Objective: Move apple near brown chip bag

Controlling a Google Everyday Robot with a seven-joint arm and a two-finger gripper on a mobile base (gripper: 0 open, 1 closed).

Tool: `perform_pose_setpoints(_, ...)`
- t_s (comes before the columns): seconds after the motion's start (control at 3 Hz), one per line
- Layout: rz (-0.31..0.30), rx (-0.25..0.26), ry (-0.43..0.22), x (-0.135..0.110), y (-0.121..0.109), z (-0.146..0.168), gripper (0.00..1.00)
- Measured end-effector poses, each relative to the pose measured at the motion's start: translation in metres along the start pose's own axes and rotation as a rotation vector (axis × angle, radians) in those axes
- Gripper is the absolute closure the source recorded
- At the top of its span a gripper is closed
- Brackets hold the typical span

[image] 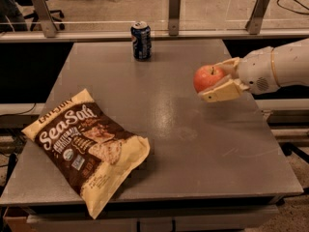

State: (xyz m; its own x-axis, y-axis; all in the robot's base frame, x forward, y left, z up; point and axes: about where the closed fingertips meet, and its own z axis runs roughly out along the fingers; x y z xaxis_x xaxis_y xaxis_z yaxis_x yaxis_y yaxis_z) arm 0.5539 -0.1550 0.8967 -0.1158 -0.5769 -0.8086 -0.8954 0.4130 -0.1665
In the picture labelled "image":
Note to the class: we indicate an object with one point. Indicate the brown sea salt chip bag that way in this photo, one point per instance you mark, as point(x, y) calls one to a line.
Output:
point(93, 152)

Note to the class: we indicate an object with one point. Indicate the middle metal bracket post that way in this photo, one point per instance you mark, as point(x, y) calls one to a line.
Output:
point(174, 17)

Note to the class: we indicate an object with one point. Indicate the glass barrier panel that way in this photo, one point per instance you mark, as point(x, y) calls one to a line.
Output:
point(200, 15)

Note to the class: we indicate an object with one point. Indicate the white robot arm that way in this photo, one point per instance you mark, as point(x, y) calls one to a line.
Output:
point(290, 65)

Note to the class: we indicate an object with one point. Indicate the red apple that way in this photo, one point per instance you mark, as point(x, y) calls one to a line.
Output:
point(207, 76)

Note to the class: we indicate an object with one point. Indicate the blue soda can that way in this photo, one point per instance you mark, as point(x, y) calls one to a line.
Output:
point(141, 41)

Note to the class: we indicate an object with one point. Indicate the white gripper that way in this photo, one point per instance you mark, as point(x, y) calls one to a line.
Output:
point(256, 71)

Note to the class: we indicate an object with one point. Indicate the metal bracket post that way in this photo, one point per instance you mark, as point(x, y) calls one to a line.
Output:
point(48, 27)
point(254, 24)
point(174, 17)

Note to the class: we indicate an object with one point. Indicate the person leg in jeans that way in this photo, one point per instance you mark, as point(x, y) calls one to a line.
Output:
point(11, 19)

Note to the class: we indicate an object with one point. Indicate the left metal bracket post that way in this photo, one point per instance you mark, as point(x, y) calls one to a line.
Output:
point(48, 27)

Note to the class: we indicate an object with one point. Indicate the right metal bracket post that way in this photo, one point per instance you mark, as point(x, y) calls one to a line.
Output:
point(254, 24)

